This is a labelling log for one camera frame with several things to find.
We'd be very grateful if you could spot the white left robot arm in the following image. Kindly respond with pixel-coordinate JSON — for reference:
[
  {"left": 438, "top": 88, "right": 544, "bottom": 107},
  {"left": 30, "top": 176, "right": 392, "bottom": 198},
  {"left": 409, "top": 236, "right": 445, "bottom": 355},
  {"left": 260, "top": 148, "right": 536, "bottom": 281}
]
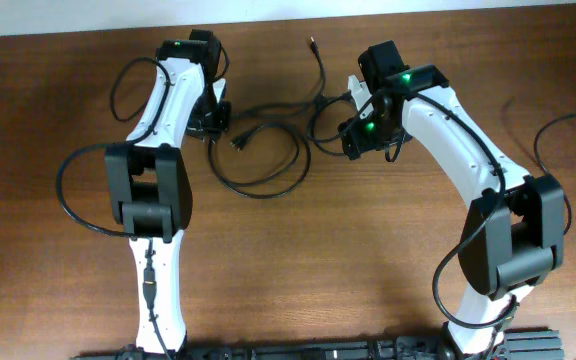
[{"left": 104, "top": 29, "right": 231, "bottom": 359}]

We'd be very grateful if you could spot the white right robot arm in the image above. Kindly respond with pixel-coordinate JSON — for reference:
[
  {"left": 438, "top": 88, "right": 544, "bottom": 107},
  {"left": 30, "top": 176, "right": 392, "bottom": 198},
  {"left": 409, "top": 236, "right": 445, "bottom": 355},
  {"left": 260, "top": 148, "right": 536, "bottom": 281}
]
[{"left": 338, "top": 41, "right": 566, "bottom": 359}]

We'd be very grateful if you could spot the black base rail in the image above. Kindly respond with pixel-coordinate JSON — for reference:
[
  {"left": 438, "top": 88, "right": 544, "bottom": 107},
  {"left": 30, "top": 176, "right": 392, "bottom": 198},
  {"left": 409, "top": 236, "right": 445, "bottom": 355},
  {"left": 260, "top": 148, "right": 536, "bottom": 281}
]
[{"left": 70, "top": 327, "right": 564, "bottom": 360}]

